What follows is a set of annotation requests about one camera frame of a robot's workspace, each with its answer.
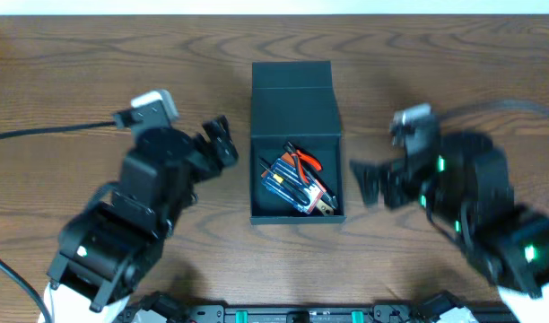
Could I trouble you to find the black yellow handled screwdriver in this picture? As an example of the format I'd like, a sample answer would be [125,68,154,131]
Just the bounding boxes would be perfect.
[260,162,310,206]

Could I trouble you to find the clear precision screwdriver set case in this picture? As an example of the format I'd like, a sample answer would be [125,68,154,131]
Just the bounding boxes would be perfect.
[260,157,327,215]

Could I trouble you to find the black mounting rail green clips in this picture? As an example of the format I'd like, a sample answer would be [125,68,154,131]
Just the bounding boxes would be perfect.
[114,292,518,323]

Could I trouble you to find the orange black handled pliers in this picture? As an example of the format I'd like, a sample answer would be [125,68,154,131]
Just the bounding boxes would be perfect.
[283,142,323,186]

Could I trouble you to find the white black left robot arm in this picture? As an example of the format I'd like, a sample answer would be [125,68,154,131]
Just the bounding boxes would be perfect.
[40,116,238,322]

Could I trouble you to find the black cardboard box with lid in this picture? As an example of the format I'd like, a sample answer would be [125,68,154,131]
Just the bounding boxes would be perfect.
[249,61,346,225]

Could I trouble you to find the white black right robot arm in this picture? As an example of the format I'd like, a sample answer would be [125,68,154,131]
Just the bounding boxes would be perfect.
[350,132,549,322]

